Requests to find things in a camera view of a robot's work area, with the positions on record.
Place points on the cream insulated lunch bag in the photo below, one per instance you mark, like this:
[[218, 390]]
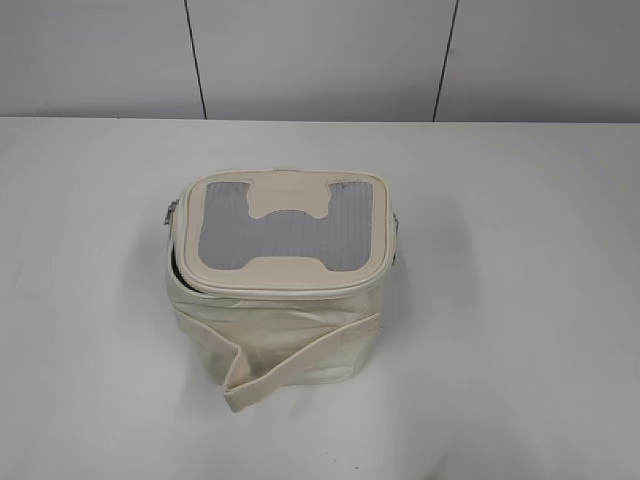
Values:
[[277, 275]]

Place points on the silver zipper pull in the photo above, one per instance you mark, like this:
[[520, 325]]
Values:
[[169, 212], [396, 235]]

